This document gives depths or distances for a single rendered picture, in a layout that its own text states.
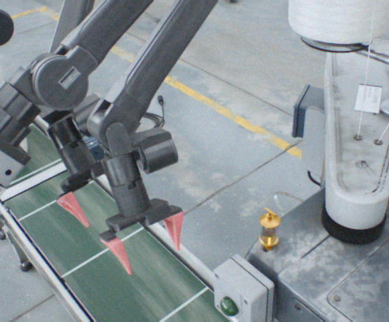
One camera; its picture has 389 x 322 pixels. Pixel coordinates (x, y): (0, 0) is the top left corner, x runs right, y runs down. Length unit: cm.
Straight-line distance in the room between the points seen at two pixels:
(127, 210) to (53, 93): 24
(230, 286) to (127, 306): 119
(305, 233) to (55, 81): 42
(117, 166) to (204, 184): 204
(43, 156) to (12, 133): 188
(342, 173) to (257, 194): 207
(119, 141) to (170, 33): 19
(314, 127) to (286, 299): 46
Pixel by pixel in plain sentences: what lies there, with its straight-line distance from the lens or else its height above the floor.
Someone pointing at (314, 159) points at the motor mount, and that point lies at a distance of 109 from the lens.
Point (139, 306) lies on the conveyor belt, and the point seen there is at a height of 38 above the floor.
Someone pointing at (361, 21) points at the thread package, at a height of 157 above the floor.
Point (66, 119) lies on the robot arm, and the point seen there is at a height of 136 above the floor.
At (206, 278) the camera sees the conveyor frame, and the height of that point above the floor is 38.
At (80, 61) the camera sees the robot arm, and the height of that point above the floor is 155.
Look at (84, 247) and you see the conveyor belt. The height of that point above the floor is 38.
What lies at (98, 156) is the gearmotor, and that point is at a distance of 261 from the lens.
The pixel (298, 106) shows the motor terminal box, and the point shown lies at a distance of 106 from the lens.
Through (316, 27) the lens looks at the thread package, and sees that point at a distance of 79.
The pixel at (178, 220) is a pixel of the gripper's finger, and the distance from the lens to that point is 85.
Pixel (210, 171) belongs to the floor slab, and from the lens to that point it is 292.
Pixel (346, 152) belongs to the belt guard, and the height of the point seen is 142.
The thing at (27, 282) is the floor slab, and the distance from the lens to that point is 254.
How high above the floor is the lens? 186
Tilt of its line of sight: 38 degrees down
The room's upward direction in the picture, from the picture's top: 5 degrees counter-clockwise
